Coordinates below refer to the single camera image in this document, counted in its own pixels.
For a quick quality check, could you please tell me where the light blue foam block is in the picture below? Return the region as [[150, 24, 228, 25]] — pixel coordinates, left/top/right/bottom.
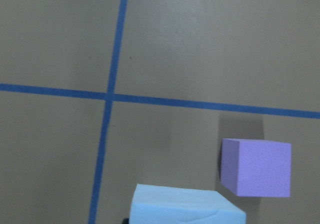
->
[[128, 184, 247, 224]]

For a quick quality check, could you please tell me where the purple foam block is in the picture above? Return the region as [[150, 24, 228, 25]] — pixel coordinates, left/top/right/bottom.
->
[[220, 138, 292, 198]]

